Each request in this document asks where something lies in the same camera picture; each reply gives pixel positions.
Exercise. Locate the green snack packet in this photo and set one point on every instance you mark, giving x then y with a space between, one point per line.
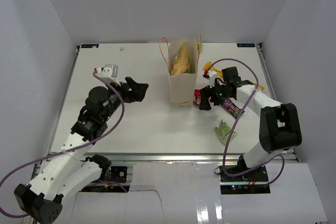
222 131

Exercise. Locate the red snack packet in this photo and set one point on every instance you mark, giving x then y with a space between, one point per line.
197 97

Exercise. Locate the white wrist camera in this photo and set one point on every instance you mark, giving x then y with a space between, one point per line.
108 73
211 76

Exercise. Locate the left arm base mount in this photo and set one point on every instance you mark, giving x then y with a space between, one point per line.
116 183

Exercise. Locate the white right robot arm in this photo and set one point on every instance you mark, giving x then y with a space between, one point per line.
279 128

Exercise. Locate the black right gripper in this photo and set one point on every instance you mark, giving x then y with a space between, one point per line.
207 93

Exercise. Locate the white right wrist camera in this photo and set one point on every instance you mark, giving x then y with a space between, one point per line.
211 76

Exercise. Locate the yellow snack bar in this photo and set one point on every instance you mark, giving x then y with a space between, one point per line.
208 66

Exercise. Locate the purple chocolate candy bar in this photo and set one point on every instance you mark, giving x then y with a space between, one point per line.
231 107

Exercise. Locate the brown kraft chips bag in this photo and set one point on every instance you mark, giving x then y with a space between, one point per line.
181 63

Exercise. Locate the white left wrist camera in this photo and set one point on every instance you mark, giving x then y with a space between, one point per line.
108 73

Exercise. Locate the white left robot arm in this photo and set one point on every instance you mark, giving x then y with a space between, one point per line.
42 198

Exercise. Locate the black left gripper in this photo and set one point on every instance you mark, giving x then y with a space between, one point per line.
137 92

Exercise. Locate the beige paper gift bag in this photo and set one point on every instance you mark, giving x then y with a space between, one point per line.
181 87

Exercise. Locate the green yellow candy wrapper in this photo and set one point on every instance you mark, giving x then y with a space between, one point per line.
199 47

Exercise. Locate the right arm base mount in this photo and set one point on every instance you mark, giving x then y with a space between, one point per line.
249 184

